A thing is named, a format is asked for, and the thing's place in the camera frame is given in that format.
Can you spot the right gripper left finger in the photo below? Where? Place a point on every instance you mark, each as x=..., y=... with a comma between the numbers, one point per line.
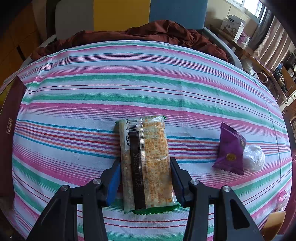
x=58, y=220

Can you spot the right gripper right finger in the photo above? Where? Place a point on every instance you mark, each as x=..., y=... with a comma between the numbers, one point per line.
x=232, y=221

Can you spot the cracker pack green ends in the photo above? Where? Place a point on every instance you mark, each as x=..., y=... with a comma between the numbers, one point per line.
x=145, y=166

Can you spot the small yellow sponge block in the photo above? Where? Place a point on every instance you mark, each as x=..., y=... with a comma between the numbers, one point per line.
x=274, y=222

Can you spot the pink clear plastic cup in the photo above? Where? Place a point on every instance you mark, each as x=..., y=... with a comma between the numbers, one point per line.
x=282, y=201

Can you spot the white plastic bag ball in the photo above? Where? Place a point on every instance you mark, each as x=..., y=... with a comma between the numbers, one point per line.
x=253, y=158

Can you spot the purple snack packet upper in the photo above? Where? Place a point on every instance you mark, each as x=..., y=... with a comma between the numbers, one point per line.
x=230, y=150

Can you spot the striped bed sheet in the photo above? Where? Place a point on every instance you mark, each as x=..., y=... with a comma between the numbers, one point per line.
x=65, y=129

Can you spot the wooden desk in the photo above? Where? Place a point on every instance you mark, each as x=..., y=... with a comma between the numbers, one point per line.
x=243, y=50

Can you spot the striped curtain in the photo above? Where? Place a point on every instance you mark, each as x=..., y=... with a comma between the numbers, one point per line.
x=274, y=46

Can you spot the white appliance box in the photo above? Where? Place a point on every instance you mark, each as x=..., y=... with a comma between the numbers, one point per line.
x=233, y=26

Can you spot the dark red blanket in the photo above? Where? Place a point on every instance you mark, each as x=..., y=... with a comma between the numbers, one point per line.
x=160, y=31

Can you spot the wooden wardrobe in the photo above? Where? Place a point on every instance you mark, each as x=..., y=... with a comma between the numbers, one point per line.
x=23, y=29

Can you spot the grey yellow blue headboard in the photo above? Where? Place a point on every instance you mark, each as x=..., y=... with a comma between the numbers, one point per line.
x=65, y=18

